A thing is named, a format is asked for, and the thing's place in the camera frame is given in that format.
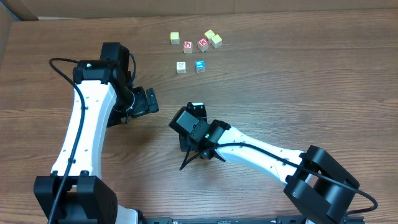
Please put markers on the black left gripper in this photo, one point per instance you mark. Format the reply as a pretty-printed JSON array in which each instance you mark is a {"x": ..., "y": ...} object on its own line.
[{"x": 142, "y": 106}]

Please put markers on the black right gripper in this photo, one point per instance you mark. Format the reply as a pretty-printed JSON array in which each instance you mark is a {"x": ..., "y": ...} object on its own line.
[{"x": 187, "y": 142}]

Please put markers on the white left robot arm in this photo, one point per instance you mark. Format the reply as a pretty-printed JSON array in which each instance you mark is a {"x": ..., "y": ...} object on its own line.
[{"x": 104, "y": 96}]

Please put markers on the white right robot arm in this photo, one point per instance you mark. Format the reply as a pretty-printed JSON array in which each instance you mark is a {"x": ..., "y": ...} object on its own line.
[{"x": 314, "y": 181}]

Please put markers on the pale wooden block far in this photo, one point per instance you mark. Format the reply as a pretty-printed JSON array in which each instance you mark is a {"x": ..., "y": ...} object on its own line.
[{"x": 181, "y": 67}]

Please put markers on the blue wooden block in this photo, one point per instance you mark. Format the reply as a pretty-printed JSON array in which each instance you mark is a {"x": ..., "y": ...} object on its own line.
[{"x": 200, "y": 66}]

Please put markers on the red wooden block left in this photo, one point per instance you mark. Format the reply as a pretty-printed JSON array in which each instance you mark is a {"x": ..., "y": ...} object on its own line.
[{"x": 188, "y": 47}]

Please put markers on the red wooden block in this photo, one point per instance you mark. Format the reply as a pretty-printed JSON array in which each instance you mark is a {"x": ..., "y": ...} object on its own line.
[
  {"x": 203, "y": 45},
  {"x": 188, "y": 47}
]

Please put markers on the yellow wooden block left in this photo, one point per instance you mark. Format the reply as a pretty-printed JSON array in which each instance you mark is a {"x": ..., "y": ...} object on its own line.
[{"x": 174, "y": 38}]

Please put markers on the yellow wooden block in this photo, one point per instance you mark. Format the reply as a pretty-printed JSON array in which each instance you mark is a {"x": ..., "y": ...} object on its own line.
[
  {"x": 208, "y": 35},
  {"x": 216, "y": 41},
  {"x": 174, "y": 38}
]

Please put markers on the red wooden block right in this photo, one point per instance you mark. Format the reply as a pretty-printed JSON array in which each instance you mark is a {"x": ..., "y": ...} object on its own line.
[{"x": 203, "y": 45}]

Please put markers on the yellow wooden block right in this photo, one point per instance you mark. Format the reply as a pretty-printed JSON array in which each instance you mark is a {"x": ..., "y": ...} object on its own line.
[{"x": 216, "y": 41}]

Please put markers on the yellow wooden block upper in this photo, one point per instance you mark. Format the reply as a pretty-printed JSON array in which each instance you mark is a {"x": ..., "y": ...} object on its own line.
[{"x": 208, "y": 35}]

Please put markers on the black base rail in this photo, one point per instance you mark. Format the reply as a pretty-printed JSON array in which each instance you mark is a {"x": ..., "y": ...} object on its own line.
[{"x": 277, "y": 220}]

